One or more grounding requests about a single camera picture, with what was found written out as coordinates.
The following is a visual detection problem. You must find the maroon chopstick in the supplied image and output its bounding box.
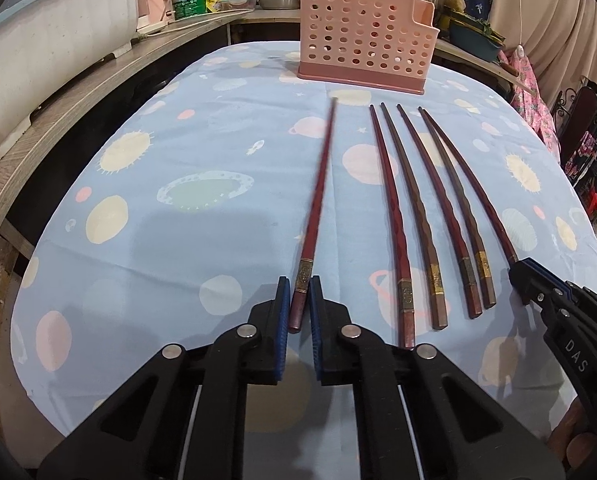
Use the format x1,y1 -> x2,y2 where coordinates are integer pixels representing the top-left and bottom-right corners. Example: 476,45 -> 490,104
419,107 -> 519,264
396,103 -> 485,320

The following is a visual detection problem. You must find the brown chopstick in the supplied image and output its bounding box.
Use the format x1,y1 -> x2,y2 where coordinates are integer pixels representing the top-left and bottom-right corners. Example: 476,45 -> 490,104
379,102 -> 448,330
419,107 -> 496,309

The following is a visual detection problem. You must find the dark red chopstick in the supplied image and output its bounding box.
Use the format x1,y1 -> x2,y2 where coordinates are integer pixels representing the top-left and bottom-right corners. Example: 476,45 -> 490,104
369,104 -> 415,349
288,98 -> 337,334

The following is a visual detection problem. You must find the blue planet pattern tablecloth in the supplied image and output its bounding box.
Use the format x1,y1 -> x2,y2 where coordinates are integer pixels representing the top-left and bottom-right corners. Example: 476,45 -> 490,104
12,42 -> 597,479

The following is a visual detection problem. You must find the pink floral cloth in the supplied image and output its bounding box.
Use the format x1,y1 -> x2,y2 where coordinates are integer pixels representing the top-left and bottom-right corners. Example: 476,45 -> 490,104
498,48 -> 561,162

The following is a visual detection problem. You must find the dark blue plastic basin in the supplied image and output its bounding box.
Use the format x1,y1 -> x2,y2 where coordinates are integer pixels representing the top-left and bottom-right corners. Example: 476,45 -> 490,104
449,12 -> 505,62

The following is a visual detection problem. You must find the beige curtain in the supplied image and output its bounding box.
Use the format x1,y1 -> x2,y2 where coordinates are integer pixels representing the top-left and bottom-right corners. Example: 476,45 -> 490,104
489,0 -> 597,105

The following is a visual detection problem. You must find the pink perforated utensil holder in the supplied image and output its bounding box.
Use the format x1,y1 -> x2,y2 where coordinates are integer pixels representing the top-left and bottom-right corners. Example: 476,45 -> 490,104
297,0 -> 439,94

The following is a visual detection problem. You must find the wooden counter shelf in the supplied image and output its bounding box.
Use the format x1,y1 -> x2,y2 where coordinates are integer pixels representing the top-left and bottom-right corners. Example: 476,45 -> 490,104
0,6 -> 537,252

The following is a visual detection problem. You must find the white dish drainer tub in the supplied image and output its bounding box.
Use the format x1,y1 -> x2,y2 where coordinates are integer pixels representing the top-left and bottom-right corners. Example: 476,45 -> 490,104
0,0 -> 139,159

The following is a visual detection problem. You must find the clear lidded food container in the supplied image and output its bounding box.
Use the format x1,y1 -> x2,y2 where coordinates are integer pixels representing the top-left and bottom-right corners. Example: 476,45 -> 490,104
214,0 -> 258,12

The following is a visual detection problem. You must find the white power cable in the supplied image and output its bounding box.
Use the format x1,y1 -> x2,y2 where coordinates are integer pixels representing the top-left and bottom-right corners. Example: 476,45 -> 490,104
138,0 -> 252,36

